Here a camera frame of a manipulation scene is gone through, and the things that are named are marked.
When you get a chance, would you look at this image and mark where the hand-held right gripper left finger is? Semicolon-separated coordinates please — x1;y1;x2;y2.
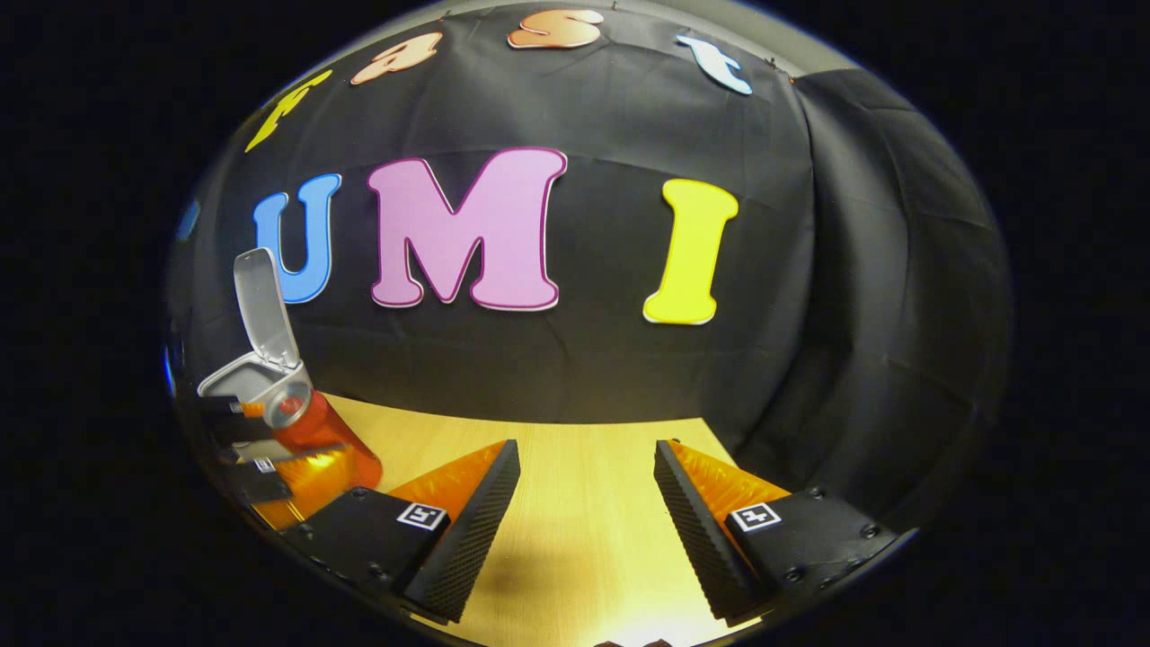
279;439;522;625

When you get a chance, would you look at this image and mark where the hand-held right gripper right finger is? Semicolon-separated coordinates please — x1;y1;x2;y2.
653;439;904;625

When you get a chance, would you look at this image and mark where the red pop can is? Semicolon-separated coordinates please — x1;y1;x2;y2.
272;382;385;493

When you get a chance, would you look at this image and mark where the white desktop garbage bin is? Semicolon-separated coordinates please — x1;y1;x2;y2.
196;247;315;432

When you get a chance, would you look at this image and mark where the wooden desktop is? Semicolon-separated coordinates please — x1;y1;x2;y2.
314;393;778;647

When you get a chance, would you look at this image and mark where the black backdrop cloth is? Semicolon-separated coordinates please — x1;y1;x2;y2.
166;4;1016;522

